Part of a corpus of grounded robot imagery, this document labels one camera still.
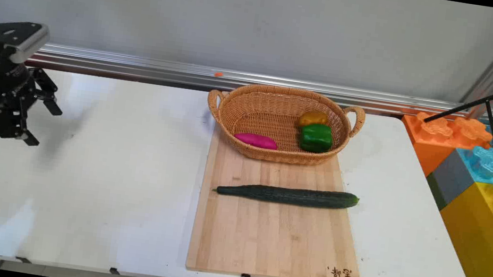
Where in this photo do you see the long dark green cucumber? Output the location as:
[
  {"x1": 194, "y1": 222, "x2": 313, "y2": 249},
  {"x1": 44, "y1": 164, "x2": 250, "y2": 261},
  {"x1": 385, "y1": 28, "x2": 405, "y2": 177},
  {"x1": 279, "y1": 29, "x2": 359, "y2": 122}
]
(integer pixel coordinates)
[{"x1": 212, "y1": 175, "x2": 361, "y2": 214}]

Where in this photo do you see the green bell pepper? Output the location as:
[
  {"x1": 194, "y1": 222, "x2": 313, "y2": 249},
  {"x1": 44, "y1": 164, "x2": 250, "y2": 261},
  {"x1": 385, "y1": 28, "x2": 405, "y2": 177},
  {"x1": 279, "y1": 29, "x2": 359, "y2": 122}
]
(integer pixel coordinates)
[{"x1": 298, "y1": 121, "x2": 336, "y2": 156}]

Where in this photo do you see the grey giant building block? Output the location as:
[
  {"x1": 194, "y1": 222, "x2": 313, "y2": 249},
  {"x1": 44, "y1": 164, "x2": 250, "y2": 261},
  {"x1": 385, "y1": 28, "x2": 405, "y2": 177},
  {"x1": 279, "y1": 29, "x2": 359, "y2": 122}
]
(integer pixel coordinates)
[{"x1": 422, "y1": 145, "x2": 480, "y2": 215}]

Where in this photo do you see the yellow brown potato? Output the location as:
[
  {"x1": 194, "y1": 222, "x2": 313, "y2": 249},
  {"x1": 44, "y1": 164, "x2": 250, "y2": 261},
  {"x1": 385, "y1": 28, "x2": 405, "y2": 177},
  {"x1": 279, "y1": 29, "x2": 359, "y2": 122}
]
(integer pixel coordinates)
[{"x1": 296, "y1": 109, "x2": 330, "y2": 131}]

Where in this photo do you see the purple sweet potato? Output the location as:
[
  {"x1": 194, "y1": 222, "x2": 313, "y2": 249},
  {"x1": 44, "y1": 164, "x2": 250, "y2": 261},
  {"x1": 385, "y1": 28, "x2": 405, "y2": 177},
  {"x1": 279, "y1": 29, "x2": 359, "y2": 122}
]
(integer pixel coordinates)
[{"x1": 232, "y1": 131, "x2": 280, "y2": 151}]

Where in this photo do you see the orange giant building block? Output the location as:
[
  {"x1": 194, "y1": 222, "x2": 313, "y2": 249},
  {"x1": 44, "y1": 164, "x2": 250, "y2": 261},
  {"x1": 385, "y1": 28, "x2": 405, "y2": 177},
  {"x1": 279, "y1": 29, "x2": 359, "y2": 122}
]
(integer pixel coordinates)
[{"x1": 395, "y1": 109, "x2": 493, "y2": 186}]

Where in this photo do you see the bamboo cutting board black handle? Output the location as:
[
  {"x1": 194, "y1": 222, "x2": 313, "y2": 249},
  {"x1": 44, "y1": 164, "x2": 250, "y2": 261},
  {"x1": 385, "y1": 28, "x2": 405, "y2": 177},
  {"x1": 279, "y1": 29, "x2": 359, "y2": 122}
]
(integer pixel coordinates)
[{"x1": 184, "y1": 123, "x2": 379, "y2": 277}]

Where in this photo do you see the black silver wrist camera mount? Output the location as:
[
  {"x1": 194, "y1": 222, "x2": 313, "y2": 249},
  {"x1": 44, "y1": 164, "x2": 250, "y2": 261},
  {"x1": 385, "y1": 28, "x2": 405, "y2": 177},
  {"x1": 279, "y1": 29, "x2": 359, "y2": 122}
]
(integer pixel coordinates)
[{"x1": 0, "y1": 18, "x2": 52, "y2": 69}]

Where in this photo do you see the woven wicker basket with handles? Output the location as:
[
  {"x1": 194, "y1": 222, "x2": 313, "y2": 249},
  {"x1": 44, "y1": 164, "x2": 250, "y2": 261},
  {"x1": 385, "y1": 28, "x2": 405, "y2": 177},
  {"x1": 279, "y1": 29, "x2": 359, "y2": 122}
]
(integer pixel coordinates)
[{"x1": 200, "y1": 77, "x2": 369, "y2": 174}]

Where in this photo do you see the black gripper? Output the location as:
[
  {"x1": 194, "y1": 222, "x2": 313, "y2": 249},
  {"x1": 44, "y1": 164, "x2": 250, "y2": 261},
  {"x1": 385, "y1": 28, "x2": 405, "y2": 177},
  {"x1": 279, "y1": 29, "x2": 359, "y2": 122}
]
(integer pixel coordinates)
[{"x1": 0, "y1": 58, "x2": 69, "y2": 150}]

